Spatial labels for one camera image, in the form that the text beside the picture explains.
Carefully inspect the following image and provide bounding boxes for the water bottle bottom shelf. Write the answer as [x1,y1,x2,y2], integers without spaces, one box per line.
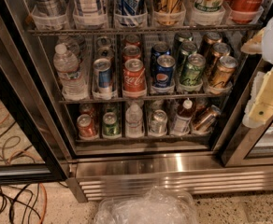
[125,104,143,138]

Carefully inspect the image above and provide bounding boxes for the silver can shelf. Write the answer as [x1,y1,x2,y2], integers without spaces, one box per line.
[28,0,69,17]
[150,109,167,135]

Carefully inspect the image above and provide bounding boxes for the gold can second row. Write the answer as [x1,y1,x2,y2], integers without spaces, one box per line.
[205,42,231,77]

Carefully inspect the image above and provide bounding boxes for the blue can top shelf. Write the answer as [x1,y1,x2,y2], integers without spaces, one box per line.
[116,0,144,27]

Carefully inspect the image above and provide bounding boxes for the clear plastic bag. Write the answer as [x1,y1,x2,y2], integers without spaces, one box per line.
[93,187,199,224]

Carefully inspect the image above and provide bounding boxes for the black cables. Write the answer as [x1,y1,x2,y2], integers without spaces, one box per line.
[0,121,42,224]

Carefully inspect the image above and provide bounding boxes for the green can bottom shelf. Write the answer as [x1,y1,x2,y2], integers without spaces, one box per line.
[103,112,120,137]

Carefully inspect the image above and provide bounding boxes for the glass fridge door left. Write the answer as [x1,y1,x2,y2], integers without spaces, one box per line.
[0,47,69,185]

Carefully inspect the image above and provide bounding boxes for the orange cable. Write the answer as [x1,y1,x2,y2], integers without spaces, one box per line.
[0,105,48,224]

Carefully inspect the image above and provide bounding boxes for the green can second row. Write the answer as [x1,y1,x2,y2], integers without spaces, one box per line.
[177,41,198,73]

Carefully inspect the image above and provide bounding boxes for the white can top shelf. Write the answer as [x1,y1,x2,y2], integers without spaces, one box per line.
[74,0,106,27]

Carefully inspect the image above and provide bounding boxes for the blue Pepsi can front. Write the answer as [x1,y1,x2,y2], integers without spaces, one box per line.
[153,54,175,88]

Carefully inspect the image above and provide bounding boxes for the brown tea bottle bottom shelf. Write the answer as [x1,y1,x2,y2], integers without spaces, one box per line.
[170,99,195,135]

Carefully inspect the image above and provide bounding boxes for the gold can lying bottom shelf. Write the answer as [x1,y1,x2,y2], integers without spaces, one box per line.
[193,105,221,132]

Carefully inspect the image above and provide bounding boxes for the red can second row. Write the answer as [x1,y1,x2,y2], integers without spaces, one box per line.
[122,45,141,62]

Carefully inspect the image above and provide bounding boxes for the gold soda can front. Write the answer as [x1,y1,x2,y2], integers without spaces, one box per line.
[208,56,237,89]

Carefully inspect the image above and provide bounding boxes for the red can bottom shelf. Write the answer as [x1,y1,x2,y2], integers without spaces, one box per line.
[77,114,97,138]

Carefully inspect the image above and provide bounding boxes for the clear plastic water bottle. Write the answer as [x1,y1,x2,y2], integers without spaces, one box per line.
[53,44,87,101]

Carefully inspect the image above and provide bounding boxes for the blue Pepsi can second row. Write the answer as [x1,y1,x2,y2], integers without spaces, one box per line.
[151,41,171,63]

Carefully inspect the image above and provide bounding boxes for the silver can bottom shelf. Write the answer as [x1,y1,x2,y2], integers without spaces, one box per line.
[150,109,167,135]

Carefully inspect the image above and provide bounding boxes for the blue silver soda can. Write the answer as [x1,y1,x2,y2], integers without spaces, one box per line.
[93,58,112,94]

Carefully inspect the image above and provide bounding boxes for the silver can top shelf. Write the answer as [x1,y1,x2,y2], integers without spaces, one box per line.
[28,0,69,17]

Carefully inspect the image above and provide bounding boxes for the green soda can front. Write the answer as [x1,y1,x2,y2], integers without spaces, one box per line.
[180,53,206,86]

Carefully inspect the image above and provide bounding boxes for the red Coca-Cola can front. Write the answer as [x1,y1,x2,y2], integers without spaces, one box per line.
[123,59,145,92]

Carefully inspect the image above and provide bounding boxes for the stainless steel fridge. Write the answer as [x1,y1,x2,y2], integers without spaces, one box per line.
[0,0,273,202]

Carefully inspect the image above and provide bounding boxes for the red Coca-Cola can top shelf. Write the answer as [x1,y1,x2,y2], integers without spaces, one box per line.
[230,0,263,24]

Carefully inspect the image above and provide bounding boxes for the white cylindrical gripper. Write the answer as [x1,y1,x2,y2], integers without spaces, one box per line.
[240,17,273,128]

